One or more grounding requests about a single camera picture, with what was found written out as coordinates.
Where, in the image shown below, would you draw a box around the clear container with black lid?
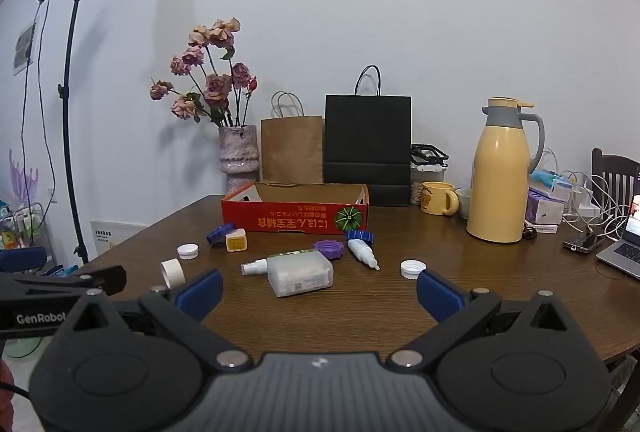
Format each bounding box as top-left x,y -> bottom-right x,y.
410,143 -> 449,205

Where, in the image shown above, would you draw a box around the yellow thermos jug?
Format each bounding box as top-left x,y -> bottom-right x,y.
466,97 -> 546,244

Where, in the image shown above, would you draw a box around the small bottle with blue cap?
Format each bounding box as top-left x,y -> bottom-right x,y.
206,223 -> 237,249

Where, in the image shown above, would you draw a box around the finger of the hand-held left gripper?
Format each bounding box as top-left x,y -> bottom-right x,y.
0,246 -> 47,273
0,265 -> 127,300

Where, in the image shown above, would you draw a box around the white dropper bottle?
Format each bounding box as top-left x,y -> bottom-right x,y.
347,238 -> 381,272

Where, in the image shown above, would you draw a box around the grey laptop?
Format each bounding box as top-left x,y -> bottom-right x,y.
595,192 -> 640,283

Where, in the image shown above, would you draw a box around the black smartphone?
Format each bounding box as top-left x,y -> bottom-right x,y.
562,232 -> 605,254

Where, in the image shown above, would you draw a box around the dark wooden chair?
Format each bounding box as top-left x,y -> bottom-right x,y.
591,148 -> 640,213

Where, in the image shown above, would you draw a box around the clear plastic swab box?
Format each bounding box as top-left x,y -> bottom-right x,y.
266,253 -> 334,299

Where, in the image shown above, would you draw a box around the white bowl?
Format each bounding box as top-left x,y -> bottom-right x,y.
454,188 -> 473,220

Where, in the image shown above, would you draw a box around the purple tissue pack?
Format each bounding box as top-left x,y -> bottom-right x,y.
525,189 -> 566,225

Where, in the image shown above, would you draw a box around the white tape roll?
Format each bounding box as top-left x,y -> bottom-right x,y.
160,259 -> 187,289

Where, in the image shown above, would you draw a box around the blue tissue pack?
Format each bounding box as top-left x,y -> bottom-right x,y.
529,169 -> 573,200

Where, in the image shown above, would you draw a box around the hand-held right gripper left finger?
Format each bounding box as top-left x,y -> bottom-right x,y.
60,268 -> 253,372

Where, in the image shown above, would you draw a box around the brown paper bag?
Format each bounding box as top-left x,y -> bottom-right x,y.
260,91 -> 325,185

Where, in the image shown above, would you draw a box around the white power strip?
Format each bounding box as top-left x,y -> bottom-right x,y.
565,189 -> 601,218

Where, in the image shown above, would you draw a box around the purple notched bottle cap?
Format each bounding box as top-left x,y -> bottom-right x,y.
313,239 -> 347,261

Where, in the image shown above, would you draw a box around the green spray bottle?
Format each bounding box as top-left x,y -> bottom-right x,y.
241,250 -> 321,277

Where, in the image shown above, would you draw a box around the pink ceramic vase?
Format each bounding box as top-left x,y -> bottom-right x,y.
218,124 -> 261,197

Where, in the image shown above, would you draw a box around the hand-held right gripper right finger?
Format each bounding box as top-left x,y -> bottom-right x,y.
387,268 -> 583,372

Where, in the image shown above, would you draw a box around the wire storage rack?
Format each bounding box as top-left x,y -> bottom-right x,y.
0,199 -> 48,253

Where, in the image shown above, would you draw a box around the wall poster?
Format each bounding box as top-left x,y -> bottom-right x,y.
12,21 -> 38,77

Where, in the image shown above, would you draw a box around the white charging cables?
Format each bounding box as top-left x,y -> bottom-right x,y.
537,147 -> 631,238

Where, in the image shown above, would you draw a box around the red cardboard box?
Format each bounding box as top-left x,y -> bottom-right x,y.
221,182 -> 370,238

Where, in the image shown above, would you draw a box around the purple coral ornament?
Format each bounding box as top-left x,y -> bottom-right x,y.
7,148 -> 40,205

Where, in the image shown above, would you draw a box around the dried pink rose bouquet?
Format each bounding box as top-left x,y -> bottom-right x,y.
149,17 -> 258,128

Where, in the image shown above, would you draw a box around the yellow bear mug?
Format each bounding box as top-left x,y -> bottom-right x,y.
421,181 -> 460,216

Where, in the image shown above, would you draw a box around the black paper bag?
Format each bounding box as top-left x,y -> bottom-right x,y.
324,65 -> 413,208

